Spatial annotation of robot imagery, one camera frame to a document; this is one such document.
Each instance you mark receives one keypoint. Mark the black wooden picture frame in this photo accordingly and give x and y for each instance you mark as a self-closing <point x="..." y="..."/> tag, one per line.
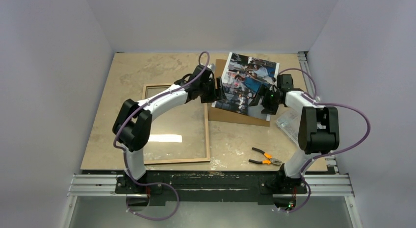
<point x="182" y="160"/>

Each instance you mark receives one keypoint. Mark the aluminium rail front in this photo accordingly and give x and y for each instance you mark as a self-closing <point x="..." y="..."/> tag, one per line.
<point x="105" y="185"/>

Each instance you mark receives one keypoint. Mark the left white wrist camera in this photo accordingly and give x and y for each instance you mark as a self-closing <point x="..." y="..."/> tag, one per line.
<point x="211" y="67"/>

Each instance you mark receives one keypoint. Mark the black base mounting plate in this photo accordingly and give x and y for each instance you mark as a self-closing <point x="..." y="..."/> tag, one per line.
<point x="261" y="187"/>

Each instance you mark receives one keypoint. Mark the aluminium rail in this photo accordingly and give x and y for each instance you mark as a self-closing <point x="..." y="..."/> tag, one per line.
<point x="105" y="185"/>
<point x="327" y="71"/>

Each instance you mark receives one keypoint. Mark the aluminium rail right side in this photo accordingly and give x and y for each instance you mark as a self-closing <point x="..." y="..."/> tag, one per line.
<point x="327" y="71"/>

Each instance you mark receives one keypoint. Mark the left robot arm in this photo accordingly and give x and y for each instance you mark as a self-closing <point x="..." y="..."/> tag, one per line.
<point x="132" y="126"/>

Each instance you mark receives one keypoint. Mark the printed photo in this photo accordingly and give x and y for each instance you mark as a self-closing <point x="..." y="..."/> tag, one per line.
<point x="242" y="78"/>

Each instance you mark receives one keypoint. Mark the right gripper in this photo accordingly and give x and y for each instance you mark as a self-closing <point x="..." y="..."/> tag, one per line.
<point x="260" y="98"/>

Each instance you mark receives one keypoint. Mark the brown cardboard backing board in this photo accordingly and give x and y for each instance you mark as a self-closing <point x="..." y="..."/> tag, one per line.
<point x="216" y="114"/>

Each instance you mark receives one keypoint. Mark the clear acrylic sheet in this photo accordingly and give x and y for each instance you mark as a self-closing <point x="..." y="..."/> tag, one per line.
<point x="182" y="135"/>

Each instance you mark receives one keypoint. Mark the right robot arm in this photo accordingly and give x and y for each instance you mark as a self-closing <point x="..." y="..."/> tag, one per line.
<point x="318" y="132"/>

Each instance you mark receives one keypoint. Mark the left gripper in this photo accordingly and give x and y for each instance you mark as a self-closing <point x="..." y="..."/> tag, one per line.
<point x="215" y="94"/>

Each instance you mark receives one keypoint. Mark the orange handled pliers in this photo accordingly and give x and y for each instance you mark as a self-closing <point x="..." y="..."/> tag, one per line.
<point x="269" y="159"/>

